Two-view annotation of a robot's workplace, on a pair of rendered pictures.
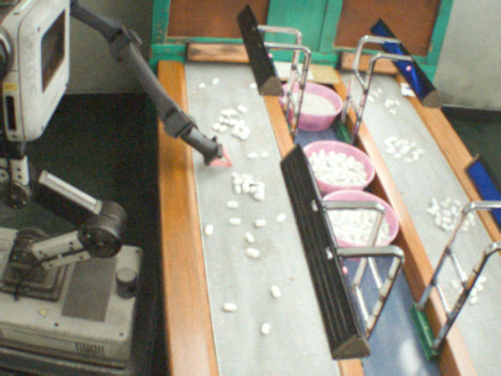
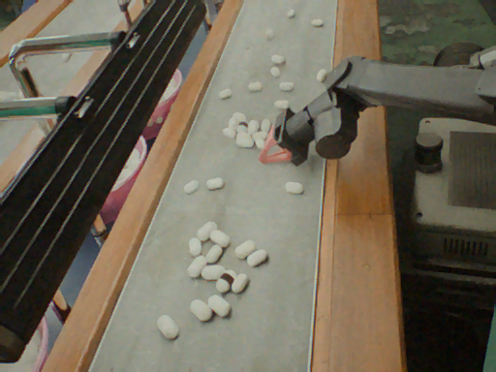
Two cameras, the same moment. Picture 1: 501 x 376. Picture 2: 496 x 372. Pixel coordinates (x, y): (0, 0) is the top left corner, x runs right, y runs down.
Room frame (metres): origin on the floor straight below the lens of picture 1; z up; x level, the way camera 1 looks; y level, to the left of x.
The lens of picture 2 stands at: (2.35, 0.45, 1.37)
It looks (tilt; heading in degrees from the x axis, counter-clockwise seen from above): 37 degrees down; 207
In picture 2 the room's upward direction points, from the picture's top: 10 degrees counter-clockwise
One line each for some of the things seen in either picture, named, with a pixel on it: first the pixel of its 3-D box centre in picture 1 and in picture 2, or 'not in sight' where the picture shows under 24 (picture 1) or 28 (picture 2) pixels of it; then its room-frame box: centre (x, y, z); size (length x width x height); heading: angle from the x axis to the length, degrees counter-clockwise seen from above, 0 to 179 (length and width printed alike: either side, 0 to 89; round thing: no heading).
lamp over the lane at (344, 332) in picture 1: (322, 238); not in sight; (1.00, -0.17, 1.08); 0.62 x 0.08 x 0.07; 13
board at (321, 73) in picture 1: (300, 72); not in sight; (2.39, -0.13, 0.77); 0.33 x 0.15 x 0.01; 103
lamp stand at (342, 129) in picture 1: (376, 96); not in sight; (2.05, -0.42, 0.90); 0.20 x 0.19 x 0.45; 13
